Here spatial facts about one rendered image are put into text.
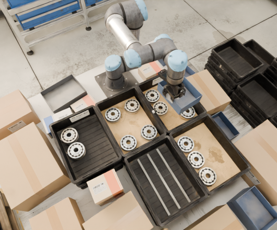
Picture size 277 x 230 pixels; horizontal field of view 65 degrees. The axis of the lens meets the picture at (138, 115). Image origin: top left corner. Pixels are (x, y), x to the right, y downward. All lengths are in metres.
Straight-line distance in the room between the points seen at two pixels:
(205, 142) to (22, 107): 1.21
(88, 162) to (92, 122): 0.26
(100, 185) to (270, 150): 1.00
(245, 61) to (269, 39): 1.21
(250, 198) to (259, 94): 1.18
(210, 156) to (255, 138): 0.29
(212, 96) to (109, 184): 0.89
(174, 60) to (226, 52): 1.59
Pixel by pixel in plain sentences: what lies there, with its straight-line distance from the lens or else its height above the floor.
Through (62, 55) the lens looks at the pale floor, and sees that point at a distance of 3.01.
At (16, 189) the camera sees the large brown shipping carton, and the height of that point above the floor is 0.90.
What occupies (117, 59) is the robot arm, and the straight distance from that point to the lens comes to 1.53.
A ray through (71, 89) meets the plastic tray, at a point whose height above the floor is 0.75.
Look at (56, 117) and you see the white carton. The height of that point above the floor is 0.79.
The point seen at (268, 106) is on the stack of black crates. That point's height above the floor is 0.38.
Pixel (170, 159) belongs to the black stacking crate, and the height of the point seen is 0.83.
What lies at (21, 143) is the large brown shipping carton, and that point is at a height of 0.90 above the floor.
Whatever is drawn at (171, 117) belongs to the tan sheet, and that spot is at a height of 0.83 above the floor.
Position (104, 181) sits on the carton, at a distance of 1.22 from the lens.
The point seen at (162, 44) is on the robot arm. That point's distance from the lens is 0.94.
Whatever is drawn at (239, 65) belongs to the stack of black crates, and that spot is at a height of 0.49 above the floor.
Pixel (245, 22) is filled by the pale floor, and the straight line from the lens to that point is 3.68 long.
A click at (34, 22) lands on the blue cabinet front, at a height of 0.38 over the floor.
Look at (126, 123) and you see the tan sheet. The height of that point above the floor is 0.83.
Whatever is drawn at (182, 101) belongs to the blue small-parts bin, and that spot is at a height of 1.08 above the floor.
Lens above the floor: 2.12
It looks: 63 degrees down
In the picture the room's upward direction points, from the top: 2 degrees clockwise
